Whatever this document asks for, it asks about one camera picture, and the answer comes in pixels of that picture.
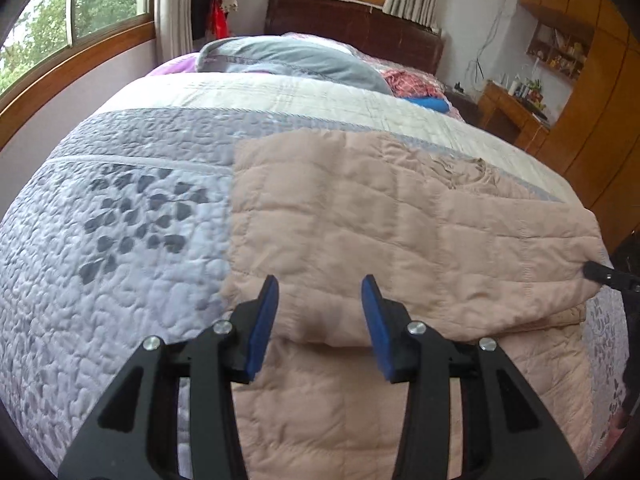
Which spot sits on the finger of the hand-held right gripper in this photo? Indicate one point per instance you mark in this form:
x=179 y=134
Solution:
x=602 y=272

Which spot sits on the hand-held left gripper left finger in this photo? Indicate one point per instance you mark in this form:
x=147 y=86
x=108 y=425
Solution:
x=260 y=335

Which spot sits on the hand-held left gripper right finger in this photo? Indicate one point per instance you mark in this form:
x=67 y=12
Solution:
x=377 y=340

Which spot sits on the beige quilted coat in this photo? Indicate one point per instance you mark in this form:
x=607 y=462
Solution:
x=350 y=210

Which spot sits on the grey leaf-print bedspread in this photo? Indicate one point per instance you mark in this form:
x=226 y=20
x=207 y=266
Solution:
x=125 y=260

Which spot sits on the wooden wardrobe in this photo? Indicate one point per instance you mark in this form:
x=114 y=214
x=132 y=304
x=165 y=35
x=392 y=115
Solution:
x=600 y=110

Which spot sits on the wooden desk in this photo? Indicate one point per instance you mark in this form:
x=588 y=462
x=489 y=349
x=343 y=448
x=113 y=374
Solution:
x=505 y=110

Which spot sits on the white bottle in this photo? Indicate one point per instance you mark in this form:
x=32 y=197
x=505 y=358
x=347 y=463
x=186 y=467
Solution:
x=515 y=84

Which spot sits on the dark wooden nightstand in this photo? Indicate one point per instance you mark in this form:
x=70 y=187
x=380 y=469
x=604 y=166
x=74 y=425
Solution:
x=465 y=107

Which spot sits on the blue cloth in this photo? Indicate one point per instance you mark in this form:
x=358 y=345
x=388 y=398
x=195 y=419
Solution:
x=432 y=104

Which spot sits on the red plaid cloth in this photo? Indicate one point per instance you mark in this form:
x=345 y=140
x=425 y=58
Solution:
x=410 y=82

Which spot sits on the grey pillow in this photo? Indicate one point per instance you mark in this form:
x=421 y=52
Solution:
x=290 y=57

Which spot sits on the pink floral bed sheet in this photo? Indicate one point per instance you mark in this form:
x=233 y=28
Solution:
x=372 y=60

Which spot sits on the purple cloth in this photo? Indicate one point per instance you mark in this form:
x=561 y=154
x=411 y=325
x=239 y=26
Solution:
x=177 y=65

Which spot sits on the dark wooden headboard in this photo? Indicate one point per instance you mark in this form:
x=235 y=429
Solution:
x=350 y=25

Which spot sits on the red hanging garment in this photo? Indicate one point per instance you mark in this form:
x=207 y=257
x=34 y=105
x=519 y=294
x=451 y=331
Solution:
x=220 y=20

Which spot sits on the white curtain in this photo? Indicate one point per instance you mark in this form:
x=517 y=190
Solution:
x=172 y=10

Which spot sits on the black hanging garment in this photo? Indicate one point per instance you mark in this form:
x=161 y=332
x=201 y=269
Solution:
x=201 y=0

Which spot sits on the large wood-framed window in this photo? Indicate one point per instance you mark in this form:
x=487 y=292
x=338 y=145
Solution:
x=100 y=0

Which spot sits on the wooden wall shelf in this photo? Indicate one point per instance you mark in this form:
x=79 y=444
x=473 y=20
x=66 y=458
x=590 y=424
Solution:
x=560 y=50

